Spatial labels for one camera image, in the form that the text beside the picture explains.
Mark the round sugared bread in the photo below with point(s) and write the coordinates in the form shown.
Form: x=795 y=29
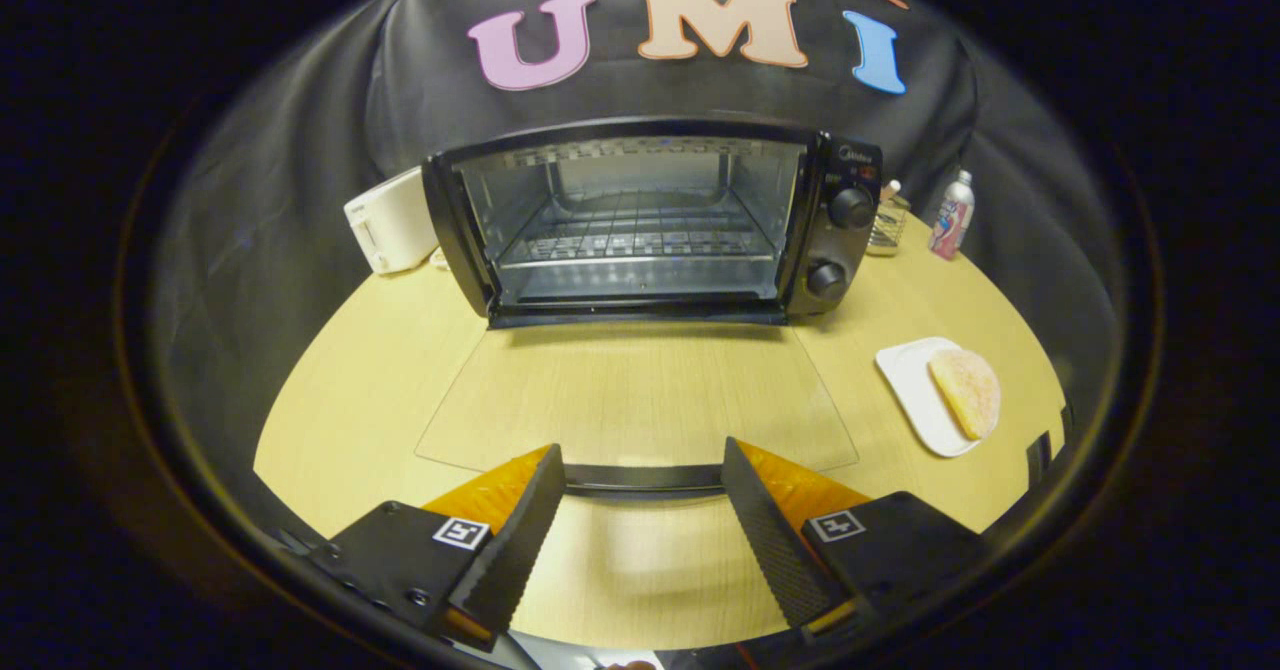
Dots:
x=968 y=390

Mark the white bread toaster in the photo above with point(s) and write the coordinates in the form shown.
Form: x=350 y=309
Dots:
x=395 y=225

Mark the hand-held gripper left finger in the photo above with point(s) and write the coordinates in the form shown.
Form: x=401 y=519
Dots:
x=515 y=545

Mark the clear glass container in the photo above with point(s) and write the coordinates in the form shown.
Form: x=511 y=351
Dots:
x=887 y=225

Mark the spray bottle with pink label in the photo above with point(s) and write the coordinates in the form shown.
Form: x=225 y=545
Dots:
x=950 y=220

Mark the white rectangular plate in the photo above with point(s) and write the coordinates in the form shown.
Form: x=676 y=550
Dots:
x=915 y=390

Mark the black toaster oven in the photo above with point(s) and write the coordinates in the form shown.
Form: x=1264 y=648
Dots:
x=840 y=250

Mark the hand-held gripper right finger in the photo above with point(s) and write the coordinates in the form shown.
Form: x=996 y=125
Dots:
x=775 y=540

